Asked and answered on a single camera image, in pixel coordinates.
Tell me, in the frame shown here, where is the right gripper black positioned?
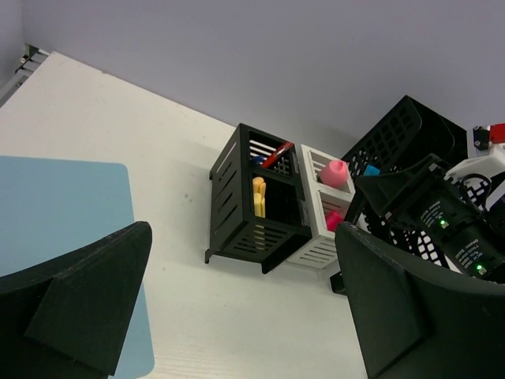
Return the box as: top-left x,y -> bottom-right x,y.
354,154 -> 504,283

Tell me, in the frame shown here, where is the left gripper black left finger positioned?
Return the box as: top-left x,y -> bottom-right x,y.
1,221 -> 152,376

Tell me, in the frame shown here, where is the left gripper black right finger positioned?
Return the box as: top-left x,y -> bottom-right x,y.
335,222 -> 504,378

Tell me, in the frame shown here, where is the blue cap black highlighter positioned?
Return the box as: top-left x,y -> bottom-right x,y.
363,165 -> 380,176

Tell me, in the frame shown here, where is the pink glue bottle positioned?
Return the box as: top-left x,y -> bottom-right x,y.
317,159 -> 349,188

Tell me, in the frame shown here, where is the pink cap black highlighter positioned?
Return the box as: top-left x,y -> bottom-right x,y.
325,211 -> 343,232

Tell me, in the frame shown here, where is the red pen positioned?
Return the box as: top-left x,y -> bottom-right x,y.
261,141 -> 294,169

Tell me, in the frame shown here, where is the yellow highlighter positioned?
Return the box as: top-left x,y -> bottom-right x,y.
257,179 -> 266,218

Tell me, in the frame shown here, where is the white pen holder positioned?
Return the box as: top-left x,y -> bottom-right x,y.
286,144 -> 355,273

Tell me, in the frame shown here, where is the black magazine file rack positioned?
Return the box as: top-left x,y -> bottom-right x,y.
329,94 -> 505,295

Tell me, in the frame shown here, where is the blue clipboard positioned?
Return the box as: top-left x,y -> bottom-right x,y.
0,155 -> 155,378

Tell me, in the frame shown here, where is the black pen holder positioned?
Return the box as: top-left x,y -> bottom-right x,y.
204,124 -> 312,274

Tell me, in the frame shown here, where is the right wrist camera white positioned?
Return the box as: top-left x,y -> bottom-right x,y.
445,122 -> 504,204

